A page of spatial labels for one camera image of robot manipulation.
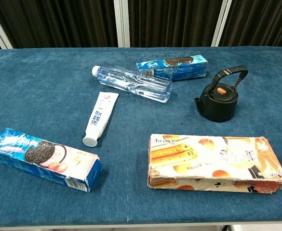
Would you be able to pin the black cast iron teapot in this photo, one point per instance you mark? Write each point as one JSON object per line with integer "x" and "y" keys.
{"x": 215, "y": 108}

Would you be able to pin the clear plastic water bottle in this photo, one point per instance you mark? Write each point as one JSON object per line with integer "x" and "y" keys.
{"x": 133, "y": 83}

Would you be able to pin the white toothpaste tube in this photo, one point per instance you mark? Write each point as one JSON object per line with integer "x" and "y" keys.
{"x": 99, "y": 118}

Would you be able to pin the slim blue Oreo box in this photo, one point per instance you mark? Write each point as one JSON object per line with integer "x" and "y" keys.
{"x": 177, "y": 68}

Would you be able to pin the blue velvet table cloth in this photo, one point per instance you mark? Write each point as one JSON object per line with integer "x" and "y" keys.
{"x": 58, "y": 96}

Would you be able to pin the orange egg roll biscuit box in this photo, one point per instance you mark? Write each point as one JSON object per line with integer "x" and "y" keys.
{"x": 215, "y": 163}

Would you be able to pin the blue Oreo box pink print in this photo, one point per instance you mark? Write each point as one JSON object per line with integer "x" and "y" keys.
{"x": 44, "y": 158}

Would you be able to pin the dark brown curtain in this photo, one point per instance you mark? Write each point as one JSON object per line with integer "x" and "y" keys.
{"x": 58, "y": 21}

